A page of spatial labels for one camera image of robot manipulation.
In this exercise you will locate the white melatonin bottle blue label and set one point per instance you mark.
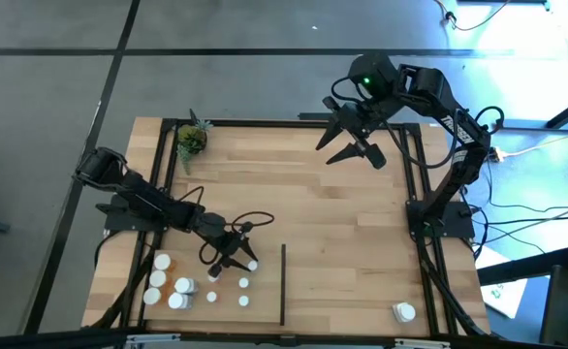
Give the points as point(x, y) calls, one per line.
point(183, 285)

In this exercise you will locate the white aluminium bracket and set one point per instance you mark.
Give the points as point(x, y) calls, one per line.
point(419, 343)
point(153, 339)

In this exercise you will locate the black aluminium table frame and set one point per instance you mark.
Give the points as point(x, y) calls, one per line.
point(245, 122)

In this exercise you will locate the black floor bar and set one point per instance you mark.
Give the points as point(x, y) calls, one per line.
point(526, 266)

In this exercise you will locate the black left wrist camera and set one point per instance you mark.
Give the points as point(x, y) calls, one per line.
point(214, 269)

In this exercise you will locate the black shelf divider frame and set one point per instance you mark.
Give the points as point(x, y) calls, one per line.
point(283, 286)

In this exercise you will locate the white paper sheet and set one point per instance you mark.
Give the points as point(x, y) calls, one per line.
point(499, 291)

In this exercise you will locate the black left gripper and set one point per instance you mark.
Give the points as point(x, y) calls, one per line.
point(228, 244)

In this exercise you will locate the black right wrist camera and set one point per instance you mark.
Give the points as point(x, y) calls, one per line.
point(376, 157)

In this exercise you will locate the black rig crossbar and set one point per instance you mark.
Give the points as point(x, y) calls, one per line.
point(46, 339)

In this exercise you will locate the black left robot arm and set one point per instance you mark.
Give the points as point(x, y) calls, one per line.
point(158, 201)

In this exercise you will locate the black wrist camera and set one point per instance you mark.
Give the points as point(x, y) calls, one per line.
point(214, 269)
point(376, 157)

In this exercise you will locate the white power strip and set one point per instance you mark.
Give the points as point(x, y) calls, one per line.
point(498, 155)

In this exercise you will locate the grey desk foot bar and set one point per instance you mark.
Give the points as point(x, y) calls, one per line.
point(545, 126)

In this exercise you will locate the black box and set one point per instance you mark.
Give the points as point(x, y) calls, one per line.
point(567, 310)

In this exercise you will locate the small potted green plant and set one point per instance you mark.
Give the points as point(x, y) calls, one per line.
point(192, 140)

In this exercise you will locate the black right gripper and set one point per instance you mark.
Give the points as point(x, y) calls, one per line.
point(364, 121)

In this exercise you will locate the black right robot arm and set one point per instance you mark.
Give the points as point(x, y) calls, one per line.
point(429, 87)

